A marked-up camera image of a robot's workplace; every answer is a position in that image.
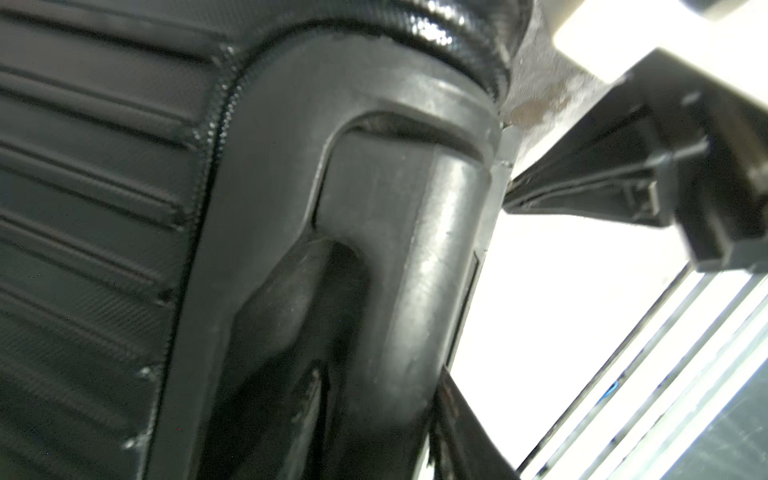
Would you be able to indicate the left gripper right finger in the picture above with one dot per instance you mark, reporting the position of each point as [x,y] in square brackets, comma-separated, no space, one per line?
[666,146]

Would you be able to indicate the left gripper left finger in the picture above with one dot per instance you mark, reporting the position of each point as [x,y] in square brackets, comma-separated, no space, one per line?
[462,448]

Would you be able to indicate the black hard-shell suitcase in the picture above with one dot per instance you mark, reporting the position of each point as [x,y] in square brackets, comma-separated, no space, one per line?
[238,237]

